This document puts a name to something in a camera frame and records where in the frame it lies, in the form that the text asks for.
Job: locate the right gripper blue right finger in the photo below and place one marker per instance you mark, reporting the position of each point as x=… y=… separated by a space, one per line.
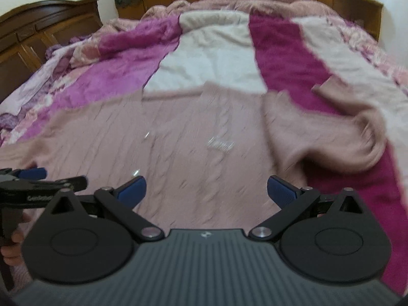
x=294 y=204

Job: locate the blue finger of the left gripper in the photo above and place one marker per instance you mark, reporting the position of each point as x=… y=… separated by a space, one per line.
x=30 y=174

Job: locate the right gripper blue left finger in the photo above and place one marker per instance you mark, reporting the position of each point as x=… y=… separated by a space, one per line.
x=118 y=204

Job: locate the pink knitted cardigan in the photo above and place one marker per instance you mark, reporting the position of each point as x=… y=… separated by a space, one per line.
x=205 y=153

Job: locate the person's left hand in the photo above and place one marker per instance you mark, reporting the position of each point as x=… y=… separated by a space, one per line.
x=11 y=254

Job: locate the dark wooden cabinet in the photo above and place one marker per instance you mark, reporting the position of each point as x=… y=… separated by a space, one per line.
x=29 y=30

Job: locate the pink purple patchwork bedspread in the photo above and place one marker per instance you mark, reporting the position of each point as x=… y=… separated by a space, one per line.
x=252 y=54

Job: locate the wooden bed headboard shelf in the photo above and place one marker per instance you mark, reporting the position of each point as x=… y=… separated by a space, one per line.
x=365 y=13

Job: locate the dusty pink fluffy blanket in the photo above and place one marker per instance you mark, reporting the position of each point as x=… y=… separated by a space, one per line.
x=275 y=8

